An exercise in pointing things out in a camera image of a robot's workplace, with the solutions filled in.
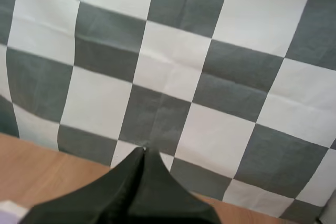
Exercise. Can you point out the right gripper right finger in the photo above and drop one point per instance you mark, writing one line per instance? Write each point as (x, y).
(162, 197)

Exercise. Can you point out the checked cloth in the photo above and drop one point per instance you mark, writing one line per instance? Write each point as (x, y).
(168, 58)

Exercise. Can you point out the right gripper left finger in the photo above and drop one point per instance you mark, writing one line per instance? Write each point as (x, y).
(99, 197)

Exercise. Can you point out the white wet wipes pack lilac lid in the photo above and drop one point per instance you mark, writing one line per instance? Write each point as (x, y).
(11, 212)

